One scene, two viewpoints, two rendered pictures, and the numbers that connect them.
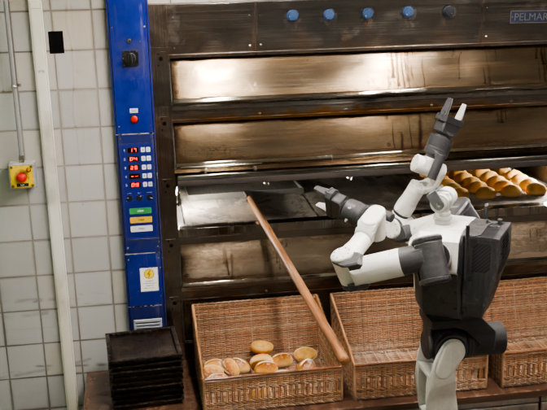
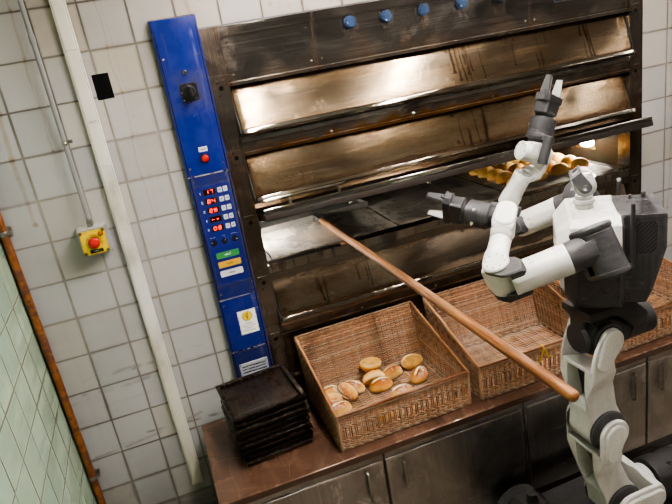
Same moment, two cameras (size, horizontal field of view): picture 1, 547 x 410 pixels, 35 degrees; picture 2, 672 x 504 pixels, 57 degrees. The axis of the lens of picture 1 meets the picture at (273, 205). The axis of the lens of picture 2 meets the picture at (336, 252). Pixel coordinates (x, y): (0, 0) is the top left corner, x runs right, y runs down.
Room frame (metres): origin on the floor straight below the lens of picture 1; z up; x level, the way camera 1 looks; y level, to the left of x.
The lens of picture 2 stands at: (1.15, 0.42, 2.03)
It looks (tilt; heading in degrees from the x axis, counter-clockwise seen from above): 20 degrees down; 353
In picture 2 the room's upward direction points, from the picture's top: 10 degrees counter-clockwise
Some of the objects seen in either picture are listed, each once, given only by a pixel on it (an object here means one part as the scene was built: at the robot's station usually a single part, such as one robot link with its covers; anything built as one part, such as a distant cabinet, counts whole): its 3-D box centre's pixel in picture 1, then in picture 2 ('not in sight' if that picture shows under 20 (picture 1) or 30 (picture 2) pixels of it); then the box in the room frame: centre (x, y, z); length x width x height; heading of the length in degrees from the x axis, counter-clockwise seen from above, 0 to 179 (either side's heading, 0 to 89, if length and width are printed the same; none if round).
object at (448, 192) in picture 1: (443, 202); (583, 185); (2.80, -0.56, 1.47); 0.10 x 0.07 x 0.09; 154
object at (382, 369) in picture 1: (404, 338); (506, 327); (3.38, -0.54, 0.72); 0.56 x 0.49 x 0.28; 98
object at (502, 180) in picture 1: (477, 177); (517, 163); (4.16, -1.00, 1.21); 0.61 x 0.48 x 0.06; 8
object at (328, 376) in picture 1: (264, 350); (379, 368); (3.30, 0.05, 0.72); 0.56 x 0.49 x 0.28; 99
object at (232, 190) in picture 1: (241, 185); (304, 209); (4.17, 0.16, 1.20); 0.55 x 0.36 x 0.03; 100
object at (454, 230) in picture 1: (459, 263); (606, 247); (2.77, -0.62, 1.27); 0.34 x 0.30 x 0.36; 154
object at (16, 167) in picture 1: (23, 174); (94, 239); (3.39, 0.99, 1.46); 0.10 x 0.07 x 0.10; 98
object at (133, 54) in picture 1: (129, 53); (188, 85); (3.44, 0.54, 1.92); 0.06 x 0.04 x 0.11; 98
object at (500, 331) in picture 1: (463, 333); (610, 318); (2.80, -0.65, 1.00); 0.28 x 0.13 x 0.18; 99
